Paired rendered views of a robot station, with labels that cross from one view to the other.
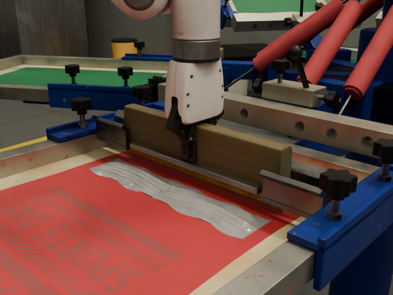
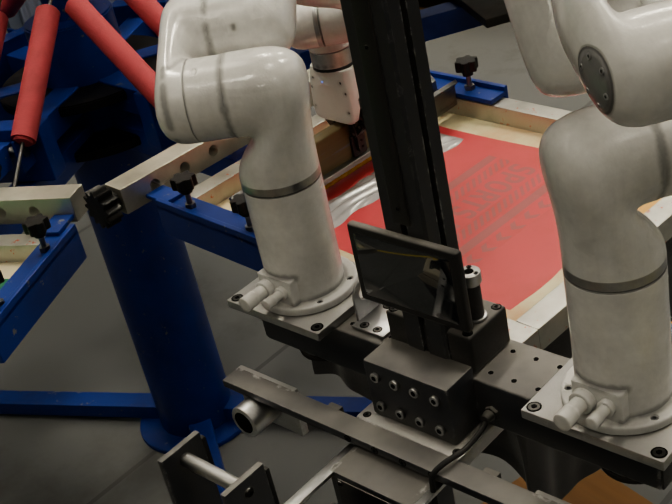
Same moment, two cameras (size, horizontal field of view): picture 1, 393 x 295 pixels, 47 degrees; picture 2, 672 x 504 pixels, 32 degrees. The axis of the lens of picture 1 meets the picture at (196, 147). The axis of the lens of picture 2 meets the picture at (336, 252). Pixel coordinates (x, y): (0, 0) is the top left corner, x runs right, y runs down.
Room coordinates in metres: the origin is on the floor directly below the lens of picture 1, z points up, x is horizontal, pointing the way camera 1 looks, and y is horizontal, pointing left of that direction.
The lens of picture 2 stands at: (0.51, 1.84, 1.90)
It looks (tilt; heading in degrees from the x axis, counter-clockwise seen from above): 31 degrees down; 279
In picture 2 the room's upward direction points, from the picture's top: 13 degrees counter-clockwise
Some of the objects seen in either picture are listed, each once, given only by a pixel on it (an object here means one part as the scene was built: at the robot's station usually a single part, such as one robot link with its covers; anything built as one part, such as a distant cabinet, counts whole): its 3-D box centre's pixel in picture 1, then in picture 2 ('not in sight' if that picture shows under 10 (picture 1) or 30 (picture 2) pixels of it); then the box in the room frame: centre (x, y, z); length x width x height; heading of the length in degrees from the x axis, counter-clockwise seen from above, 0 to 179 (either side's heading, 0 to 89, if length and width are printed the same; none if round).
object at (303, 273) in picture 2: not in sight; (287, 239); (0.75, 0.65, 1.21); 0.16 x 0.13 x 0.15; 50
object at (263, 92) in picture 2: not in sight; (258, 117); (0.75, 0.64, 1.37); 0.13 x 0.10 x 0.16; 179
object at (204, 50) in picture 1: (199, 47); (329, 52); (0.73, 0.00, 1.18); 0.09 x 0.07 x 0.03; 137
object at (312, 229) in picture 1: (358, 213); (439, 94); (0.56, -0.23, 0.97); 0.30 x 0.05 x 0.07; 137
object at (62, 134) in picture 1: (115, 130); (224, 231); (0.94, 0.18, 0.97); 0.30 x 0.05 x 0.07; 137
